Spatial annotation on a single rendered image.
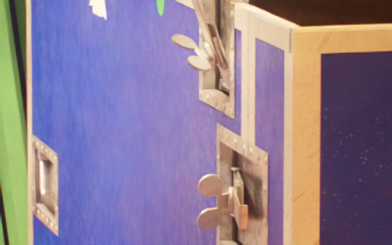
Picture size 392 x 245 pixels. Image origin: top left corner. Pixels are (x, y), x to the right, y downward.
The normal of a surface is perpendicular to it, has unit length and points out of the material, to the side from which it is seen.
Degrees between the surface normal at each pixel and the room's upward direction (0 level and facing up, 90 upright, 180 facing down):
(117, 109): 90
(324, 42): 90
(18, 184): 76
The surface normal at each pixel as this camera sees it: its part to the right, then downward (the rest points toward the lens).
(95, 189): -0.97, 0.04
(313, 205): 0.26, 0.15
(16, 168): 0.57, -0.11
